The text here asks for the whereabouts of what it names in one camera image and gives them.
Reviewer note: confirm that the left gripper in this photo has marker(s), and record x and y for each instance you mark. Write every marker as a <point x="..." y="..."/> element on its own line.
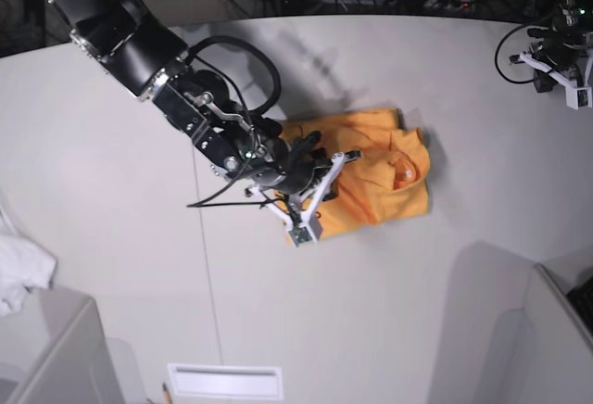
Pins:
<point x="565" y="35"/>

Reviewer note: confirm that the grey plastic bin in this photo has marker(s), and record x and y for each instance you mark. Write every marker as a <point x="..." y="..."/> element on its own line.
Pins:
<point x="55" y="351"/>
<point x="542" y="352"/>

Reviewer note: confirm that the black keyboard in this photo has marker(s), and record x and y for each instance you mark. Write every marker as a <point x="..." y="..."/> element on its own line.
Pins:
<point x="581" y="298"/>

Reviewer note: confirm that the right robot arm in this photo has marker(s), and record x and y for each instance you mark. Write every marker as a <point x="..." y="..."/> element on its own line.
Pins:
<point x="152" y="62"/>

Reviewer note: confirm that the white crumpled cloth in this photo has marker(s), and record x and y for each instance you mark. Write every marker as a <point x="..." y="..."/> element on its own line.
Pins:
<point x="24" y="266"/>

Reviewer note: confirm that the grey plastic bin left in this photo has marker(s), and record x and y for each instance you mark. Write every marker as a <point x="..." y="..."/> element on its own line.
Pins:
<point x="55" y="351"/>

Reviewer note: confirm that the orange yellow T-shirt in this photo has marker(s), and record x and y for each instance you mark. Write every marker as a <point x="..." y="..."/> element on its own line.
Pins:
<point x="386" y="184"/>

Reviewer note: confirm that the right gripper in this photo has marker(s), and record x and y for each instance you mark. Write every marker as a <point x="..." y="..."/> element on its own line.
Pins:
<point x="241" y="146"/>

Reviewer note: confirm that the grey plastic bin right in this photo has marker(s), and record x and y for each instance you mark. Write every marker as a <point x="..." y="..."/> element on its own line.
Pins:
<point x="542" y="352"/>

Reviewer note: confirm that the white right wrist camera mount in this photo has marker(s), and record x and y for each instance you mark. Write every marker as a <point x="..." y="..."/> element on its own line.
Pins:
<point x="298" y="207"/>

